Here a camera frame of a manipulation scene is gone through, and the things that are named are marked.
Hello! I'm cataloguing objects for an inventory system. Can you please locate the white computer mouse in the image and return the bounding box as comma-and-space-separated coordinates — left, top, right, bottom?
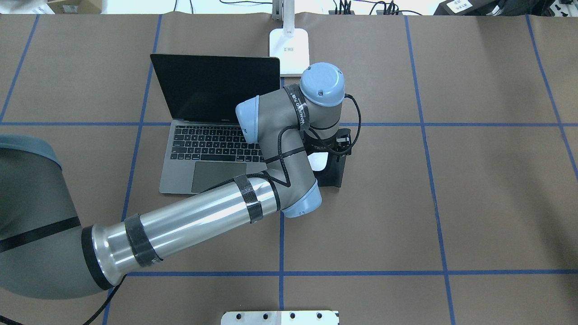
308, 152, 329, 172

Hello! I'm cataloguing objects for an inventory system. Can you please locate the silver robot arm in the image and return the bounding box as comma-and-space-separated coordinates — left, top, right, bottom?
1, 62, 349, 300

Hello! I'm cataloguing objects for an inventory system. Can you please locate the black box with white label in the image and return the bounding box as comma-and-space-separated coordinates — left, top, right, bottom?
433, 0, 500, 16

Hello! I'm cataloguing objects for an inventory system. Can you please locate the white desk lamp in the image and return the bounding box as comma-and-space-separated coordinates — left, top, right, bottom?
269, 0, 310, 78

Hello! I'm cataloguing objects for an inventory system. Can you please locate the white pedestal column base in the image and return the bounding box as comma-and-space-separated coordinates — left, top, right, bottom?
220, 310, 340, 325

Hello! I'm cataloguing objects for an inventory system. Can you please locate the black mouse pad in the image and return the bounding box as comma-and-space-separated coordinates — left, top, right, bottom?
313, 154, 347, 188

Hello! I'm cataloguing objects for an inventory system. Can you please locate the cardboard box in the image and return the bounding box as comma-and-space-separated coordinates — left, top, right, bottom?
46, 0, 103, 14

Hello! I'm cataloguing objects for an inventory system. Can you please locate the grey laptop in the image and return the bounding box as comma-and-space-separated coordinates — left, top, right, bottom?
150, 53, 280, 194

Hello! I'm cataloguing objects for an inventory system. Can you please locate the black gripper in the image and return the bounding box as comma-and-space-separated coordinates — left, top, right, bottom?
304, 128, 353, 156

